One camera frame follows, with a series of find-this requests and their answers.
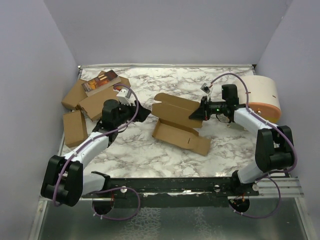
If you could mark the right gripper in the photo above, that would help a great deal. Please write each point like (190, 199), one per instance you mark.
(202, 112)

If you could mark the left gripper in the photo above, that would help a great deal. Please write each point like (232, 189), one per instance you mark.
(139, 113)

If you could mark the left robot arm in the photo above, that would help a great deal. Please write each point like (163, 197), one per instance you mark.
(64, 180)

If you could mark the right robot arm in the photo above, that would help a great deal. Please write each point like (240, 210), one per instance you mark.
(274, 144)

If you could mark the large bottom cardboard box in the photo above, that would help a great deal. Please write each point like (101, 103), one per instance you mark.
(83, 89)

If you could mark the small cardboard box left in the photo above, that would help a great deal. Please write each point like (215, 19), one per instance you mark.
(75, 128)

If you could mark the paperback book dark cover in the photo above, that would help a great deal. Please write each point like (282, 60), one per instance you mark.
(101, 82)

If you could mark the white round ceramic container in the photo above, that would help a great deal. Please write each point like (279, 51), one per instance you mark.
(261, 94)

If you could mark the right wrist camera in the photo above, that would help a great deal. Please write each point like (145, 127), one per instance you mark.
(206, 88)

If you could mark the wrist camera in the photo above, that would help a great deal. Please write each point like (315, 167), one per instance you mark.
(123, 97)
(206, 88)

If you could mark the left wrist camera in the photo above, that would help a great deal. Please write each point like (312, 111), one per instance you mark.
(123, 97)

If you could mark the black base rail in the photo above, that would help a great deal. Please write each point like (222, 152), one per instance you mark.
(173, 192)

